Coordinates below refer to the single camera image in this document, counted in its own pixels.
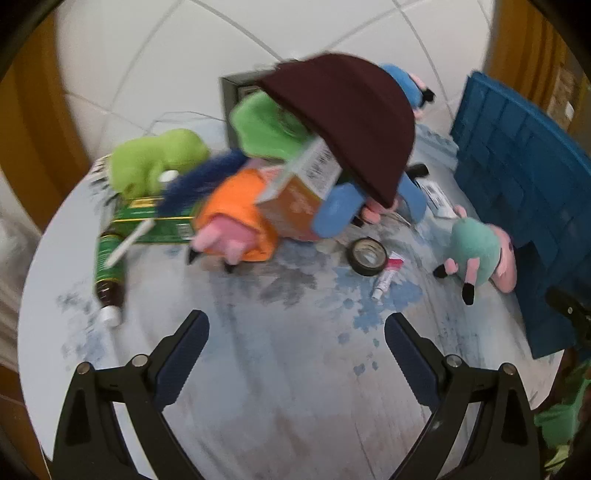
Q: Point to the brown bottle green label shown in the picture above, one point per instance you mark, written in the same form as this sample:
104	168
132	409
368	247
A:
108	272

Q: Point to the white round desktop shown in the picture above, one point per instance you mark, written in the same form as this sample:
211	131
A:
286	369

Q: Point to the black box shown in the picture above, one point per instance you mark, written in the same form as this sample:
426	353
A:
227	106

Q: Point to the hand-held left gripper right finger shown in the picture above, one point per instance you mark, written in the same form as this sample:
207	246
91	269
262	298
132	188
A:
411	360

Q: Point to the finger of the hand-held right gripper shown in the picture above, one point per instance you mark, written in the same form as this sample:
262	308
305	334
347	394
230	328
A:
570	307

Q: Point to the green crocodile plush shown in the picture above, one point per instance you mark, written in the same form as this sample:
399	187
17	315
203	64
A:
258	124

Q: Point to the blue dress pig plush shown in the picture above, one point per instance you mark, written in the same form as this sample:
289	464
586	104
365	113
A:
337	207
401	78

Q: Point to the dark blue fluffy toy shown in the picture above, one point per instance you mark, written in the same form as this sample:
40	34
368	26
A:
198	184

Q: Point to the white printed packet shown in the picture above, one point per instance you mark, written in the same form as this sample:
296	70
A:
434	194

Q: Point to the black tape roll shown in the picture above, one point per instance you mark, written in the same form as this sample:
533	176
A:
353	258

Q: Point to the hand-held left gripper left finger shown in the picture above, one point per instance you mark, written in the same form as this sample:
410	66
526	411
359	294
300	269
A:
184	350

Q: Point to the white plastic stick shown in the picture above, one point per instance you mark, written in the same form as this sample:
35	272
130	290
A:
129	242

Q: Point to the green cloth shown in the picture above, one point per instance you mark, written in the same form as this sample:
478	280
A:
558	420

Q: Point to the teal dress pig plush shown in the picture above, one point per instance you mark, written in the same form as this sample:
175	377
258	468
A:
475	244

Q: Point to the orange dress pig plush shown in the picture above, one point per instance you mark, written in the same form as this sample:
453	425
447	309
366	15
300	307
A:
235	198

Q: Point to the light green frog plush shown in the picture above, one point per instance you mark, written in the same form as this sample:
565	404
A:
152	157

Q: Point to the orange cardboard box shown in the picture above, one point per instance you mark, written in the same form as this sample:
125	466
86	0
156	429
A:
295	203

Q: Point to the dark maroon knit hat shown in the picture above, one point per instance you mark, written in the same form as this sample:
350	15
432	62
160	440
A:
351	120

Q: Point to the green cardboard box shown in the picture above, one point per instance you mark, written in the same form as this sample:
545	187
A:
138	221

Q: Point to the small white pink tube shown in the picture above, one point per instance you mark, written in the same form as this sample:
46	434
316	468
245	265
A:
385	279

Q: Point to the blue plastic crate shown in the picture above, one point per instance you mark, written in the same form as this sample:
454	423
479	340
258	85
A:
517	161

